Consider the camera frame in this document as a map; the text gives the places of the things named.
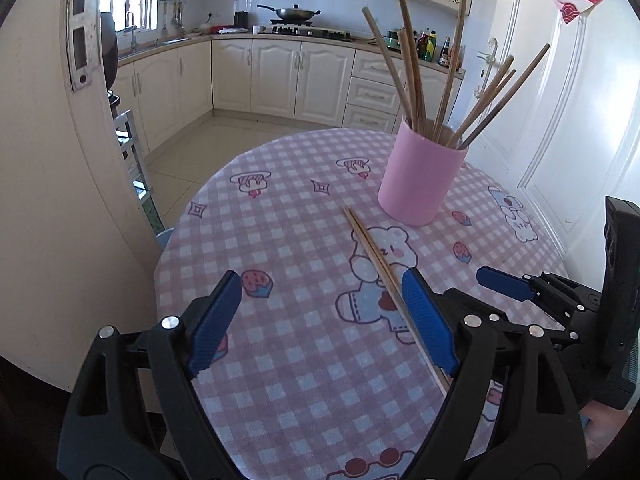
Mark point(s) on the green bottle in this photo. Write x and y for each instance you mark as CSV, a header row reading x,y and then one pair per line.
x,y
431,46

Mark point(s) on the chrome sink faucet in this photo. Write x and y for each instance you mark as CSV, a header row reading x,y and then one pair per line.
x,y
133,35

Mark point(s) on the black wok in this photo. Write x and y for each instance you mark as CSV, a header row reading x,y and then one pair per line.
x,y
295,13

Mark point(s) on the metal shelf rack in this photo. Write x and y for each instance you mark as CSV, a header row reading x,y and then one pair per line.
x,y
125,135

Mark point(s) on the pink checked tablecloth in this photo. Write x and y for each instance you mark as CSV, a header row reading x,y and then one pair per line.
x,y
300,260

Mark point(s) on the gas stove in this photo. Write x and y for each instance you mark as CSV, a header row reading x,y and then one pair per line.
x,y
305,33

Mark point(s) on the cream lower kitchen cabinets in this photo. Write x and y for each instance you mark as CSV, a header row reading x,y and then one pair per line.
x,y
280,75

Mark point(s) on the pink cup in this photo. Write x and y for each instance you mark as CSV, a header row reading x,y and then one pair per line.
x,y
415,185

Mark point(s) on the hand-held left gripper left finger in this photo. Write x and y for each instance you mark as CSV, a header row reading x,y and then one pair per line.
x,y
215,320

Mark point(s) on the black kettle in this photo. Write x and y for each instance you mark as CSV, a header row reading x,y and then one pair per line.
x,y
241,20

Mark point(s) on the thin wooden chopstick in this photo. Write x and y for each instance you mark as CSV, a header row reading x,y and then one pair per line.
x,y
373,249
366,251

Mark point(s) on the bunch of wooden chopsticks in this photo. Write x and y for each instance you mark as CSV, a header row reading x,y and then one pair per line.
x,y
414,85

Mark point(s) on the dark sauce bottle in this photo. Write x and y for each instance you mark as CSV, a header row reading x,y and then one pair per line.
x,y
444,52

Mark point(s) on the black countertop appliance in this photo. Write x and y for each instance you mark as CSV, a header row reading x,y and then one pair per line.
x,y
109,50

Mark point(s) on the metal door strike plate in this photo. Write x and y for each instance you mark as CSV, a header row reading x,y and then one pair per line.
x,y
82,22

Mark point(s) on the blue plastic container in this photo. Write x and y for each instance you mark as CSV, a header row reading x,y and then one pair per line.
x,y
166,239

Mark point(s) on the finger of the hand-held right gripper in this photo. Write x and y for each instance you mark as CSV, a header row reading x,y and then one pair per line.
x,y
505,282
485,307

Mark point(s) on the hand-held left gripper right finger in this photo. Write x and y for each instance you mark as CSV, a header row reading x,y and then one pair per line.
x,y
430,325

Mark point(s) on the white panel door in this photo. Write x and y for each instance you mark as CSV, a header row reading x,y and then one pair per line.
x,y
575,135

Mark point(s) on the person's right hand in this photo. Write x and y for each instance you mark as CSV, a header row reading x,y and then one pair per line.
x,y
597,430

